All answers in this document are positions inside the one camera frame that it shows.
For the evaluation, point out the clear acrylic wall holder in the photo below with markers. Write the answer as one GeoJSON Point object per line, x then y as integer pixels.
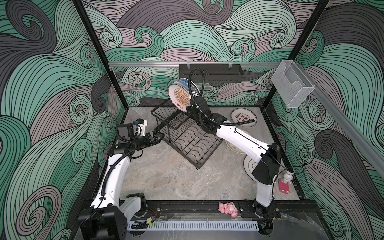
{"type": "Point", "coordinates": [292, 83]}

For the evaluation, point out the black wire dish rack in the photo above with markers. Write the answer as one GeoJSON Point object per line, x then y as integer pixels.
{"type": "Point", "coordinates": [183, 134]}

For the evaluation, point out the white slotted cable duct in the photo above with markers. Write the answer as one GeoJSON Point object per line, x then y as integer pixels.
{"type": "Point", "coordinates": [203, 226]}

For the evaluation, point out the cream cartoon plate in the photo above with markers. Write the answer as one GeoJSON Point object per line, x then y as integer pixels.
{"type": "Point", "coordinates": [234, 148]}

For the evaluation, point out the white rabbit pink stand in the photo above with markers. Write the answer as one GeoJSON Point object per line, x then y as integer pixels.
{"type": "Point", "coordinates": [285, 181]}

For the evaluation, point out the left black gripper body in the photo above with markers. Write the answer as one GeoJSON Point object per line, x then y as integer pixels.
{"type": "Point", "coordinates": [145, 142]}

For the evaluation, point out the blue striped plate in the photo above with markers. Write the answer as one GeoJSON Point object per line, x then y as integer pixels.
{"type": "Point", "coordinates": [183, 82]}

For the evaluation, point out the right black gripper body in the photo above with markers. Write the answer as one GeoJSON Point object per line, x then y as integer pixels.
{"type": "Point", "coordinates": [193, 111]}

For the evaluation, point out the aluminium rail back wall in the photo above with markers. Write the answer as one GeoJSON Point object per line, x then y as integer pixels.
{"type": "Point", "coordinates": [166, 64]}

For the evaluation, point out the black rimmed white plate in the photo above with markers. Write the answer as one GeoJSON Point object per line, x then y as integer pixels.
{"type": "Point", "coordinates": [249, 166]}

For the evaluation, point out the aluminium rail right wall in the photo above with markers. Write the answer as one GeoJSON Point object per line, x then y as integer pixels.
{"type": "Point", "coordinates": [353, 111]}

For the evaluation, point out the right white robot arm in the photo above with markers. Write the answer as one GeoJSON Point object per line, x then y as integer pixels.
{"type": "Point", "coordinates": [266, 156]}

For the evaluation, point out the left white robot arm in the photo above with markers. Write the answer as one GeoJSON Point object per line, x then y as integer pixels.
{"type": "Point", "coordinates": [108, 216]}

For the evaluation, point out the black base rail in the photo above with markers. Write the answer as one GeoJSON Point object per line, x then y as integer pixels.
{"type": "Point", "coordinates": [246, 208]}

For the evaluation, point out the pink plush toy centre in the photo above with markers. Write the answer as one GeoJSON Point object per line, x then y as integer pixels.
{"type": "Point", "coordinates": [229, 209]}

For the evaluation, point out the aluminium rail wall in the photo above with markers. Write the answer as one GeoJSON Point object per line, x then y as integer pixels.
{"type": "Point", "coordinates": [353, 111]}
{"type": "Point", "coordinates": [166, 64]}

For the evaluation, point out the red patterned white plate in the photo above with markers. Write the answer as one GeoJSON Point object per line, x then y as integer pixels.
{"type": "Point", "coordinates": [242, 115]}

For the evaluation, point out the orange sunburst plate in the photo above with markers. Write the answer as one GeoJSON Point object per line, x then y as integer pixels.
{"type": "Point", "coordinates": [195, 90]}
{"type": "Point", "coordinates": [179, 97]}

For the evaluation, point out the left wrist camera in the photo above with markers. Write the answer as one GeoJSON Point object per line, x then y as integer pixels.
{"type": "Point", "coordinates": [141, 125]}

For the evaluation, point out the black perforated wall shelf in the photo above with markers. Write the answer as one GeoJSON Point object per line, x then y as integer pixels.
{"type": "Point", "coordinates": [214, 73]}

